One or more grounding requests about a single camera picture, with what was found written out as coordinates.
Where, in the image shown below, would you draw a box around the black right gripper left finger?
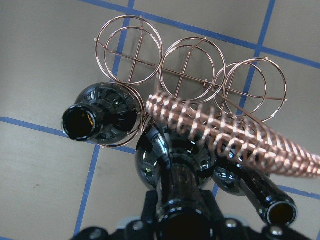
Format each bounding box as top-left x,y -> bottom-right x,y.
141,190 -> 158,225

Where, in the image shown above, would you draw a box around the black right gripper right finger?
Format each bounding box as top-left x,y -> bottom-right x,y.
201,191 -> 224,223

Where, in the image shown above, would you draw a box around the dark wine bottle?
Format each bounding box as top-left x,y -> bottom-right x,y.
135,123 -> 213,240
212,157 -> 298,227

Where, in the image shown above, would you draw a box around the dark wine bottle in basket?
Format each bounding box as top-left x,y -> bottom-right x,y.
212,157 -> 298,227

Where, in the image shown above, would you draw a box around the copper wire wine basket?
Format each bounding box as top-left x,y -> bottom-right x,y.
95,15 -> 320,178

